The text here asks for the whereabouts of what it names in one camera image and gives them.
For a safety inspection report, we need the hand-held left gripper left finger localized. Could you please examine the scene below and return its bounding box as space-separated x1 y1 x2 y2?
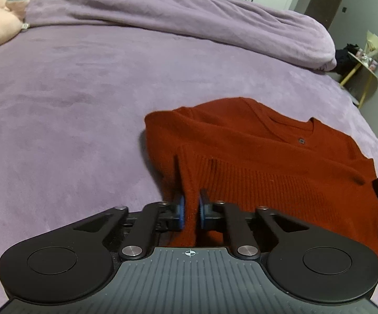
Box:
73 194 187 262

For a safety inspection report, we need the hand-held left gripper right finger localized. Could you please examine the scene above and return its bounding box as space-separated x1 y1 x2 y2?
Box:
197 189 310 261

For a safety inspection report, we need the rust red knit cardigan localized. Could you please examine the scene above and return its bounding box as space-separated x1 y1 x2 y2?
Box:
144 97 378 273

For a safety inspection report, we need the yellow side table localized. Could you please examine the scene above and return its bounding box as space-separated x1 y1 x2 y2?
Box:
339 51 378 109

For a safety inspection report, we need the dark cloth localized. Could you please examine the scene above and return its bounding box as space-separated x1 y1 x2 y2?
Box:
334 43 360 75

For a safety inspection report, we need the purple bed blanket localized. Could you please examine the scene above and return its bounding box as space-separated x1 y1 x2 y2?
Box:
0 24 378 314

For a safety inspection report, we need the purple duvet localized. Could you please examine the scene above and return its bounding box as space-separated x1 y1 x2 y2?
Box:
25 0 337 72

